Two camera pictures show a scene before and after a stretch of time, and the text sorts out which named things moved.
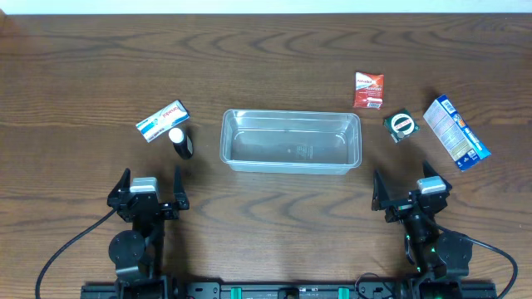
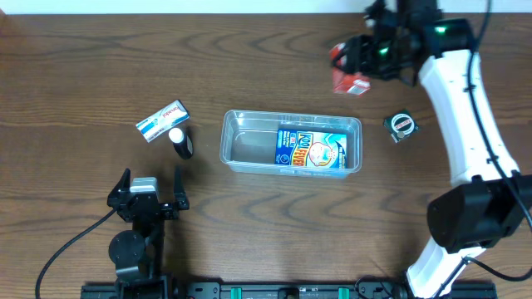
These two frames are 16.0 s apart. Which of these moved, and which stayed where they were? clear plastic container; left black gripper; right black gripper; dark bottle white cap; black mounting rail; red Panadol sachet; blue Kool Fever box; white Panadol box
Moved: right black gripper; blue Kool Fever box; red Panadol sachet
Stayed: clear plastic container; black mounting rail; left black gripper; white Panadol box; dark bottle white cap
